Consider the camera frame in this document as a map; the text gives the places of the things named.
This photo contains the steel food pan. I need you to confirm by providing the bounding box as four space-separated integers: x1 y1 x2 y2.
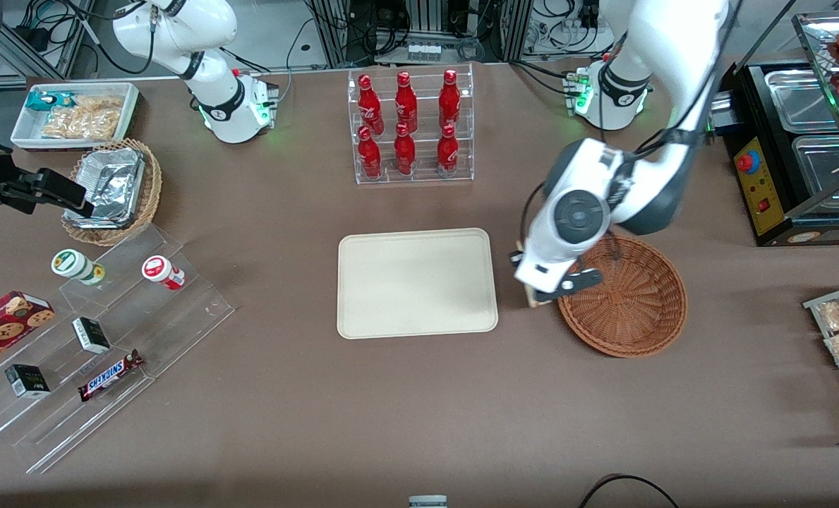
791 133 839 200
764 68 839 134

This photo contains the red lid white bottle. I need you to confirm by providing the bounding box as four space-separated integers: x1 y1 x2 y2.
142 255 187 291

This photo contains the triangular sandwich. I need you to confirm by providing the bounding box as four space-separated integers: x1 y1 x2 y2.
522 281 560 310

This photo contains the green lid white bottle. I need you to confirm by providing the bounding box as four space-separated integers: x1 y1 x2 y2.
51 249 107 286

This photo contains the clear bag of crackers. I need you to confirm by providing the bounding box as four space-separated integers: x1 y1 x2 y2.
41 95 124 140

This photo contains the red cola bottle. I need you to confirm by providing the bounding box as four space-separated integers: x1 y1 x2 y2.
393 123 417 176
436 124 460 178
358 74 385 135
357 126 383 180
438 68 461 131
394 71 418 133

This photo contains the black food warmer cabinet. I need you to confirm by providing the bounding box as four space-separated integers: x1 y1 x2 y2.
712 10 839 248

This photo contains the aluminium foil container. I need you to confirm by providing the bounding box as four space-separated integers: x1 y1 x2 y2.
64 147 146 230

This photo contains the round brown wicker basket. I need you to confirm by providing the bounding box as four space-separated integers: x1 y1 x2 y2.
556 234 688 358

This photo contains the Snickers chocolate bar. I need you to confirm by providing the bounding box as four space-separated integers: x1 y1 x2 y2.
78 349 145 403

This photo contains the small black carton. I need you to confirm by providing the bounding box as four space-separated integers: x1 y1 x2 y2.
72 317 112 355
4 364 52 400

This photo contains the white rectangular snack bin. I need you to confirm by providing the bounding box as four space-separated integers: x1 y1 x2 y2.
10 82 142 152

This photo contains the cream plastic tray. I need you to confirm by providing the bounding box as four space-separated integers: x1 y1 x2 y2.
337 227 499 340

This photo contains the oval wicker basket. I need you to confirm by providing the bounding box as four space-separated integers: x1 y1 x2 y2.
61 138 163 247

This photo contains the red tartan cookie box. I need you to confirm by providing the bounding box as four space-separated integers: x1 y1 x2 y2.
0 290 56 377

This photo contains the black floor cable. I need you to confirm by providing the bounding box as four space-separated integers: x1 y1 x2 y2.
579 473 681 508

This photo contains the clear acrylic stepped display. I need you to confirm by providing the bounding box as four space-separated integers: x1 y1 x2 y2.
0 224 236 475

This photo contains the clear acrylic bottle rack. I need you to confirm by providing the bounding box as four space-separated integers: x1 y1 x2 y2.
347 63 475 186

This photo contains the teal snack packet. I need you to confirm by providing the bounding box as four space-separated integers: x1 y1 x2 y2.
25 90 76 113

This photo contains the aluminium frame structure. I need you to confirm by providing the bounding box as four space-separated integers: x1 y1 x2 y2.
306 0 534 68

